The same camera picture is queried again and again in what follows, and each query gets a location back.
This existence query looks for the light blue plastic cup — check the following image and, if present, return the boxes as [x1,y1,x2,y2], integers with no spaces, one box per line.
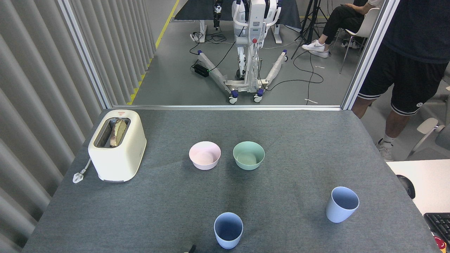
[326,187,360,223]
[214,212,244,250]

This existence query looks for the dark covered table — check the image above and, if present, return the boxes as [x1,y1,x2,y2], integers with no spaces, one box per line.
[174,0,303,44]

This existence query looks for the grey office chair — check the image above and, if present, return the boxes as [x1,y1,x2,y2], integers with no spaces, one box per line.
[404,63,450,161]

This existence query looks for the silver frame rail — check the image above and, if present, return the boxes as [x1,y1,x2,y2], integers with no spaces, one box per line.
[112,105,343,111]

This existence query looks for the white plastic chair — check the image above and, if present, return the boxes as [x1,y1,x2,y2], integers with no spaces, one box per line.
[339,8,382,74]

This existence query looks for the white stand on wheels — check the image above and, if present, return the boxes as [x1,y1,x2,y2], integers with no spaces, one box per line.
[197,0,289,104]

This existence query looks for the seated person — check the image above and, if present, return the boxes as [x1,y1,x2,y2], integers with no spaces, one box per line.
[302,0,384,59]

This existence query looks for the silver frame post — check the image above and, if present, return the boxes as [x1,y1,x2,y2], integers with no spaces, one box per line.
[341,0,401,110]
[58,0,114,109]

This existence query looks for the cream white toaster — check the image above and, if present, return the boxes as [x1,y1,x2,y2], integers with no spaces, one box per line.
[88,109,147,183]

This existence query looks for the white toaster plug cord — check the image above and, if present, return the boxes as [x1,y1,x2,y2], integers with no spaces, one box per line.
[72,158,92,184]

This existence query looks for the pink bowl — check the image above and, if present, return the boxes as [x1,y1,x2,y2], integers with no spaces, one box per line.
[189,141,221,171]

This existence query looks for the green bowl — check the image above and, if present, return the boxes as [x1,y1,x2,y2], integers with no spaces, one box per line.
[233,141,265,171]

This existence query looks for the black computer mouse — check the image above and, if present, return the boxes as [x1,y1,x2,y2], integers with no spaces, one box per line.
[397,175,416,200]

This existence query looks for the black floor cable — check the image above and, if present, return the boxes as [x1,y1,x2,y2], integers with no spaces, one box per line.
[189,30,243,72]
[262,51,324,105]

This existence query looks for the standing person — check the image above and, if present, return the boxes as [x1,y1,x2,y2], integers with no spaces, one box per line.
[352,0,450,162]

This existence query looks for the black keyboard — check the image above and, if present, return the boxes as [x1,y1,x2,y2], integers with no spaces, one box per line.
[423,213,450,245]

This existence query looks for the black tripod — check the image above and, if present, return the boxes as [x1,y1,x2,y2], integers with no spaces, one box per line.
[291,0,329,59]

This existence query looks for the toasted bread slice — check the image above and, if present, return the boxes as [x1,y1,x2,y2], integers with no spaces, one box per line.
[109,119,128,148]

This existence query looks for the white desk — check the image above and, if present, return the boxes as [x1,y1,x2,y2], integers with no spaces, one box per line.
[386,159,450,215]

